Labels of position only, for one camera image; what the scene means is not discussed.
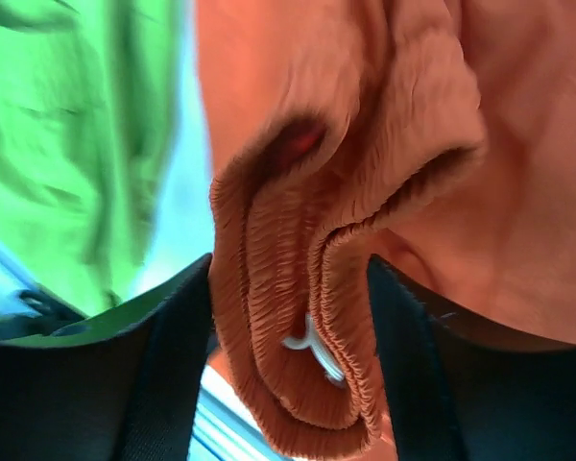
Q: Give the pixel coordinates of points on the lime green shorts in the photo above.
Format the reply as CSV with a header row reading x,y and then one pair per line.
x,y
87,105

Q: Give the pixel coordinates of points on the aluminium mounting rail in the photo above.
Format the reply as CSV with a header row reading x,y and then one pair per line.
x,y
223,428

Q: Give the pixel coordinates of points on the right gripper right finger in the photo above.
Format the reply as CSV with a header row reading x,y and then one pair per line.
x,y
462,387

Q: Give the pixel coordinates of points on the orange shorts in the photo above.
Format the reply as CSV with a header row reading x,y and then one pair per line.
x,y
440,135

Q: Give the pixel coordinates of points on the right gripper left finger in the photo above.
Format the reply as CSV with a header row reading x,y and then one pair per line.
x,y
119,386

